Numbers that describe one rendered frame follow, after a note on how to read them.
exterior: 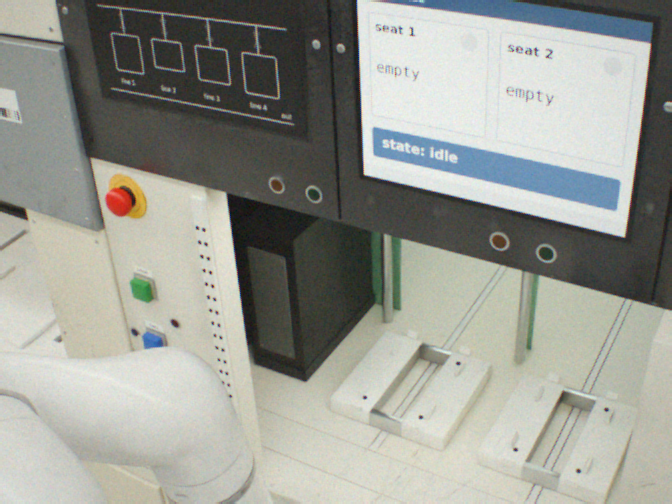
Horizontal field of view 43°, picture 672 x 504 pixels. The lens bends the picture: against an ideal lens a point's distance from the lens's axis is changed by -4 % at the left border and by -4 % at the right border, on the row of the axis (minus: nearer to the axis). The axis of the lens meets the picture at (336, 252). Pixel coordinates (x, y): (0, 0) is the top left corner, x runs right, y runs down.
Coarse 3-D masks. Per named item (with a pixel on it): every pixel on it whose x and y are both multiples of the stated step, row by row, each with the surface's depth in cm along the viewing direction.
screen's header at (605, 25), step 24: (384, 0) 81; (408, 0) 79; (432, 0) 78; (456, 0) 77; (480, 0) 76; (504, 0) 74; (552, 24) 73; (576, 24) 72; (600, 24) 71; (624, 24) 70; (648, 24) 69
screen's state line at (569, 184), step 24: (384, 144) 89; (408, 144) 88; (432, 144) 86; (456, 144) 85; (432, 168) 88; (456, 168) 86; (480, 168) 85; (504, 168) 83; (528, 168) 82; (552, 168) 81; (552, 192) 82; (576, 192) 80; (600, 192) 79
